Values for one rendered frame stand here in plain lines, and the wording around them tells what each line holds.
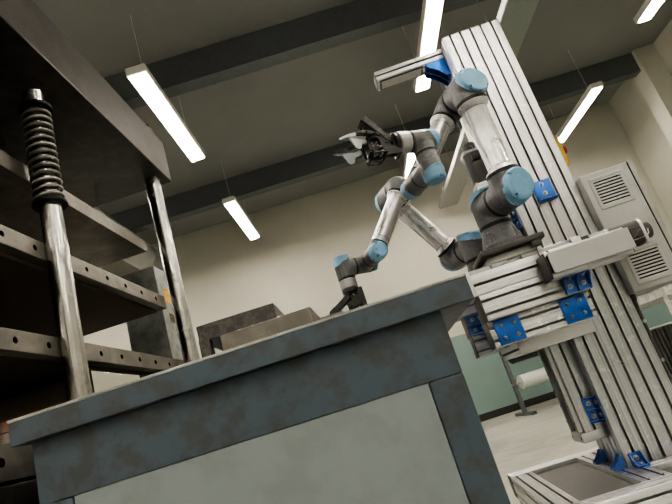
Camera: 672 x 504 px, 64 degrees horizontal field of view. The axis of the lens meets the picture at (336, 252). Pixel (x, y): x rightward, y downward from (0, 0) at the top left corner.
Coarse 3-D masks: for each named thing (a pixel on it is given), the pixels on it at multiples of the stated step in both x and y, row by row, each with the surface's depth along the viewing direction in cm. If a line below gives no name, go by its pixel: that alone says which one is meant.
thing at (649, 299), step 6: (660, 288) 403; (666, 288) 400; (648, 294) 419; (654, 294) 412; (660, 294) 405; (666, 294) 399; (642, 300) 429; (648, 300) 421; (654, 300) 433; (660, 300) 488; (666, 300) 404; (642, 306) 496; (648, 306) 568
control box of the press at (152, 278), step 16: (144, 272) 223; (160, 272) 229; (160, 288) 223; (144, 320) 217; (160, 320) 216; (144, 336) 215; (160, 336) 215; (176, 336) 223; (144, 352) 214; (160, 352) 213; (176, 352) 217
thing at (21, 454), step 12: (0, 444) 87; (0, 456) 86; (12, 456) 88; (24, 456) 91; (0, 468) 85; (12, 468) 87; (24, 468) 90; (0, 480) 84; (12, 480) 87; (24, 480) 95
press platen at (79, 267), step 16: (0, 224) 122; (0, 240) 120; (16, 240) 125; (32, 240) 132; (16, 256) 128; (32, 256) 130; (80, 272) 150; (96, 272) 159; (112, 288) 168; (128, 288) 177; (144, 288) 191; (144, 304) 192; (160, 304) 201
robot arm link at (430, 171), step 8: (424, 152) 175; (432, 152) 175; (416, 160) 179; (424, 160) 175; (432, 160) 174; (440, 160) 176; (416, 168) 180; (424, 168) 175; (432, 168) 174; (440, 168) 174; (416, 176) 180; (424, 176) 176; (432, 176) 173; (440, 176) 174; (424, 184) 181; (432, 184) 178
